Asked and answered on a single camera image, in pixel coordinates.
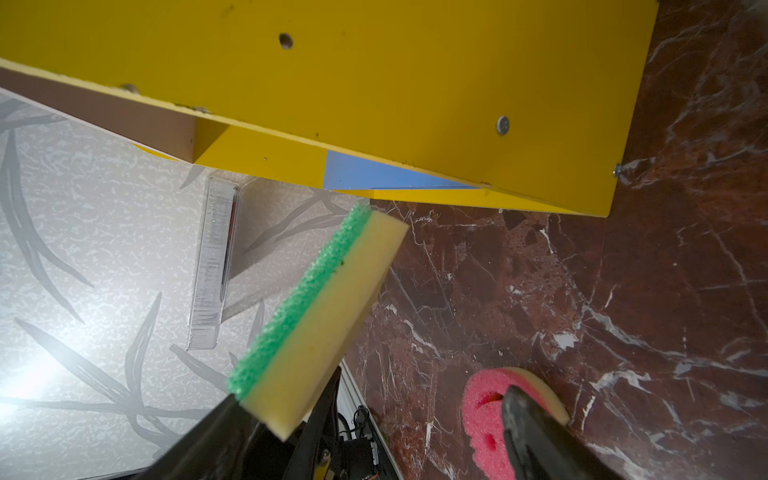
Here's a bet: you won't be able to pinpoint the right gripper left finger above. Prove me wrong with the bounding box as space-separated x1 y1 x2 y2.
136 368 341 479

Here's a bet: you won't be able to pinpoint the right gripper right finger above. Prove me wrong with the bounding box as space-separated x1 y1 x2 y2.
501 386 621 480

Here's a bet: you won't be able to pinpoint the yellow shelf pink blue boards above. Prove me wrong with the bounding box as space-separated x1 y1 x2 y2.
1 1 659 217

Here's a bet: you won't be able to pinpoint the pink round sponge left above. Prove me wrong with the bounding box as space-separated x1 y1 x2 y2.
461 367 570 480

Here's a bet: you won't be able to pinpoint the clear plastic wall bin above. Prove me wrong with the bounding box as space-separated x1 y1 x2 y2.
187 177 240 350

